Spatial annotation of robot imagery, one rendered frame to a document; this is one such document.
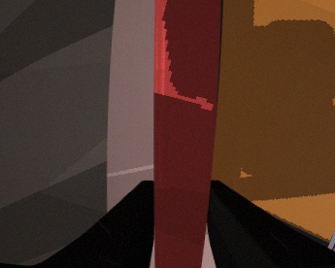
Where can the dark grey open box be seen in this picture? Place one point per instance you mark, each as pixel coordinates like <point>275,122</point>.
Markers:
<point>274,140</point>

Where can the red lid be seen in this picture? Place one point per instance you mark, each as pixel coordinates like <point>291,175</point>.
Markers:
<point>186,44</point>

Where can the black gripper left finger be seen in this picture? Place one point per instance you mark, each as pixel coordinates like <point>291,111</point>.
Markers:
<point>122,238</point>

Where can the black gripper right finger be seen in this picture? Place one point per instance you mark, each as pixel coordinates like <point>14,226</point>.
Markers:
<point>244,236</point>

